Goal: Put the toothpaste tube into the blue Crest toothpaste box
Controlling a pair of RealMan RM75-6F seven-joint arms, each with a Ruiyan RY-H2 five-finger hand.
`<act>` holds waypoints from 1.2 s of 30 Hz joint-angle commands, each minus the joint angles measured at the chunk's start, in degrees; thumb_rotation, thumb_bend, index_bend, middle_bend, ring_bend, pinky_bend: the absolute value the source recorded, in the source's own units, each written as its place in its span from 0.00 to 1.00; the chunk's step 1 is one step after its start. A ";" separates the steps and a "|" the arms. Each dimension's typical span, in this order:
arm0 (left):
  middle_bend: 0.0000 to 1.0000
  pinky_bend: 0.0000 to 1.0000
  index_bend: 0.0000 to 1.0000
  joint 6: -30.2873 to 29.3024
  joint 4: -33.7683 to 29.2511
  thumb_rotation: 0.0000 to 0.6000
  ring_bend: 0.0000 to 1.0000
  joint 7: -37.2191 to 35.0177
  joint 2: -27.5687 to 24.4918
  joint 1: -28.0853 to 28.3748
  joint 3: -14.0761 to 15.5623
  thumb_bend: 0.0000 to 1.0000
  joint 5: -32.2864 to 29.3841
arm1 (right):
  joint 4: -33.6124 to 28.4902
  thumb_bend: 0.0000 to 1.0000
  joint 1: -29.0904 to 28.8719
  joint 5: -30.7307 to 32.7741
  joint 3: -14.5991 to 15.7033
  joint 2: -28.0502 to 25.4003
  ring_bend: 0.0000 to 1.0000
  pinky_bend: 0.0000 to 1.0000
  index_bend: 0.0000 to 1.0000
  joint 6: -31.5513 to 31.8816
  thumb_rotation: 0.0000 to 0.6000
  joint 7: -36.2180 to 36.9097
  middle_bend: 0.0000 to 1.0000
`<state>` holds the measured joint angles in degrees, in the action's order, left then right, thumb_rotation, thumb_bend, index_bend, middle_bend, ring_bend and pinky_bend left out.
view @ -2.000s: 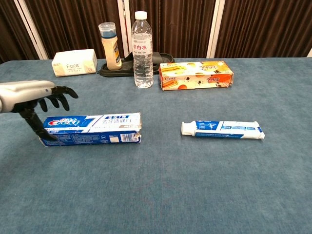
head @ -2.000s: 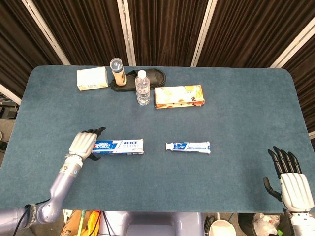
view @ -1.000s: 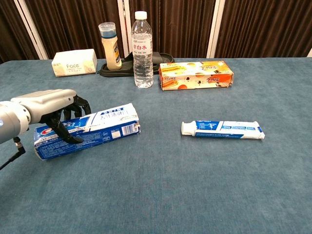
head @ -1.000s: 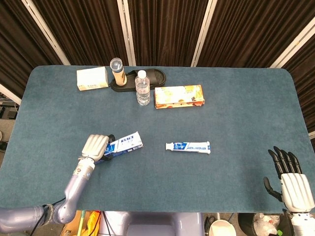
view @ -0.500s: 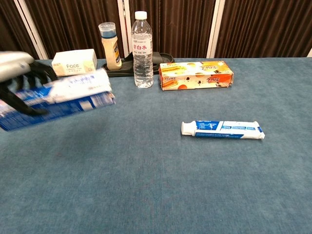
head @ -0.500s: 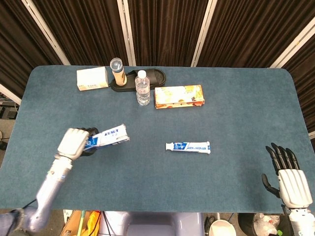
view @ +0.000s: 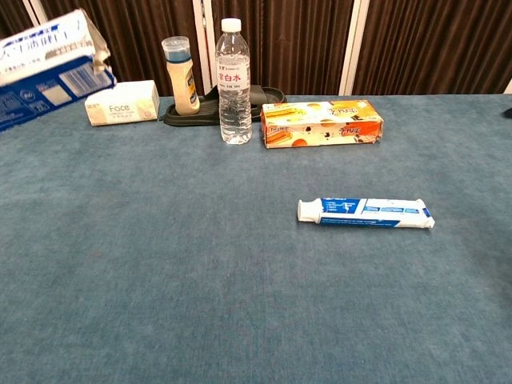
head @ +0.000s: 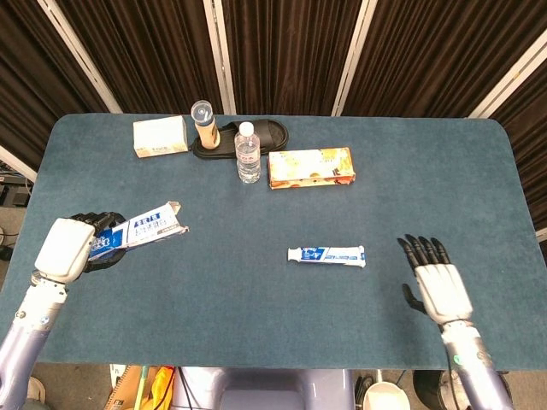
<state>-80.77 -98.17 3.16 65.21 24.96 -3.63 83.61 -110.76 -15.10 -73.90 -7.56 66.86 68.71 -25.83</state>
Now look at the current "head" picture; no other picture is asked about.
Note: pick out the yellow bag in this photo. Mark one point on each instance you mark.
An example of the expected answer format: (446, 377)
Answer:
(162, 388)

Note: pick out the white bucket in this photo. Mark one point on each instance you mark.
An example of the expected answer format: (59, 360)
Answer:
(384, 397)

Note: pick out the beige bottle with blue cap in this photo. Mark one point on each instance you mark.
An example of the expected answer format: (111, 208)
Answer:
(207, 132)

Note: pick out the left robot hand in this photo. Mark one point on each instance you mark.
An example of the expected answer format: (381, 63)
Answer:
(64, 252)

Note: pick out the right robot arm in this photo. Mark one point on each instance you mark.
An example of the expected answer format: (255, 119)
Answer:
(474, 367)

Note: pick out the white tissue pack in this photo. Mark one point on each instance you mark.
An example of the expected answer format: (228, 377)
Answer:
(160, 134)

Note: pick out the black rubber slipper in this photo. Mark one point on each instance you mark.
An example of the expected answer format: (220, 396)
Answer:
(269, 134)

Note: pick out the black round bin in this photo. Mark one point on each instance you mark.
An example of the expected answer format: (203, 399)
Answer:
(431, 388)

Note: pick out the brown curtain panel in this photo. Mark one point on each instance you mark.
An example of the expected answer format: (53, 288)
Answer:
(30, 72)
(145, 51)
(530, 128)
(290, 51)
(440, 51)

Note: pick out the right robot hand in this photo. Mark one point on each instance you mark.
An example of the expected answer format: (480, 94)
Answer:
(442, 290)

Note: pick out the orange snack box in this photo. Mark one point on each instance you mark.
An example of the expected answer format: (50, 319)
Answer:
(312, 166)

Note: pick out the blue white toothpaste box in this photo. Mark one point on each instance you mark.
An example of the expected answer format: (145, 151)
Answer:
(141, 228)

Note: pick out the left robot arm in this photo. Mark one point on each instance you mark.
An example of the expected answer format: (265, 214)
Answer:
(25, 337)

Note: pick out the blue table cloth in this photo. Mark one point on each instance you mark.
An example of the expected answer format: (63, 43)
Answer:
(273, 307)

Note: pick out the white partition post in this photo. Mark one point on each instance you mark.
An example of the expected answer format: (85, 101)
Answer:
(17, 162)
(354, 55)
(220, 55)
(81, 57)
(508, 79)

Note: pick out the white blue toothpaste tube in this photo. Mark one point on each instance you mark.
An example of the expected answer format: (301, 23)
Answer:
(329, 255)

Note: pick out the purple robot torso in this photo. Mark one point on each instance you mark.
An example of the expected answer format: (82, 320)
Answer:
(265, 388)

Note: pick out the clear plastic water bottle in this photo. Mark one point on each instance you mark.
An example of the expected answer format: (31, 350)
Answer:
(248, 158)

